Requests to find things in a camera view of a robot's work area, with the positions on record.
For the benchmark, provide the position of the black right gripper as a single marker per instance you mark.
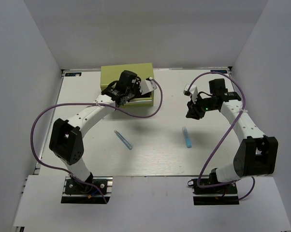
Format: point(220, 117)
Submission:
point(194, 111)

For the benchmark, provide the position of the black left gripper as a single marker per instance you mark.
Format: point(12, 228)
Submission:
point(137, 85)

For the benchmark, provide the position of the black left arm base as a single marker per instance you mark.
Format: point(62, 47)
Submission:
point(76, 193)

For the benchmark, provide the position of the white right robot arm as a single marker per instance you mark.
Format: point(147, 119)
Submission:
point(257, 152)

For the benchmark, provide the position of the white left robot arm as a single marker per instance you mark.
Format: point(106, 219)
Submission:
point(66, 140)

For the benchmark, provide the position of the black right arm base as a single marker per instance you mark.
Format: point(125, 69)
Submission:
point(223, 195)

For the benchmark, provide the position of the green metal drawer chest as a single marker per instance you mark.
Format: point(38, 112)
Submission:
point(143, 70)

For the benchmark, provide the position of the blue capped highlighter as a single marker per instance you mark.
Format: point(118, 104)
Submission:
point(186, 137)

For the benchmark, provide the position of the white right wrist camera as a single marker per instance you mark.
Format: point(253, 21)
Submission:
point(191, 91)

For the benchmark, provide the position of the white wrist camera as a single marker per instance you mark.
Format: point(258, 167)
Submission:
point(191, 91)
point(148, 85)

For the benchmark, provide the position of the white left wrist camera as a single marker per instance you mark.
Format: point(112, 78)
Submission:
point(148, 85)

